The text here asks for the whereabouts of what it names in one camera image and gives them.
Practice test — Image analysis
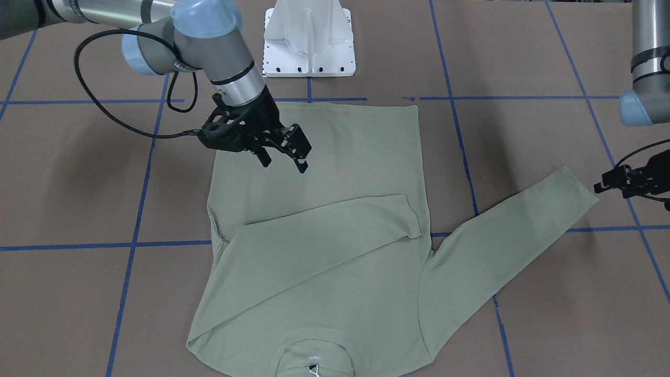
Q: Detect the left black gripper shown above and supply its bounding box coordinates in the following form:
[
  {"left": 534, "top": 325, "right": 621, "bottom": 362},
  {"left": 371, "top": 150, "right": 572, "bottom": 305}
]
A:
[{"left": 594, "top": 152, "right": 669, "bottom": 211}]

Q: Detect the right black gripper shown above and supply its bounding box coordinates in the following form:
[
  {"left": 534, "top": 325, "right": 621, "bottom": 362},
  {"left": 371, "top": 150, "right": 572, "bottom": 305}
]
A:
[{"left": 198, "top": 87, "right": 312, "bottom": 174}]

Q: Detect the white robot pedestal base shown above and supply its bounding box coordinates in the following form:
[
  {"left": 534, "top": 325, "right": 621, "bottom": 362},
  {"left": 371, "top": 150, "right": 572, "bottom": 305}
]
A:
[{"left": 262, "top": 1, "right": 356, "bottom": 78}]

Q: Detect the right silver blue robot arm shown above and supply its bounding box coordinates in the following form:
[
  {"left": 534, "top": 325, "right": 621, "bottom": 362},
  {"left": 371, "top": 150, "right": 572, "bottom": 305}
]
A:
[{"left": 2, "top": 1, "right": 311, "bottom": 173}]

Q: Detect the olive green long-sleeve shirt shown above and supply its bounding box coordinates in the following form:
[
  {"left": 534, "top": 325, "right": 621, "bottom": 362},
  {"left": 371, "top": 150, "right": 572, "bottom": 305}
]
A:
[{"left": 186, "top": 103, "right": 597, "bottom": 376}]

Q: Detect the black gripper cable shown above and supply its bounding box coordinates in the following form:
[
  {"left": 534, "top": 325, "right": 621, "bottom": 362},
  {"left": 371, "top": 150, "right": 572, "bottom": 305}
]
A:
[{"left": 74, "top": 29, "right": 210, "bottom": 140}]

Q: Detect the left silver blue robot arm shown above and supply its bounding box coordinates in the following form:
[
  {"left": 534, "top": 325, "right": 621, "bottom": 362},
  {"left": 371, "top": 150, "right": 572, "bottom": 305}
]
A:
[{"left": 594, "top": 1, "right": 669, "bottom": 210}]

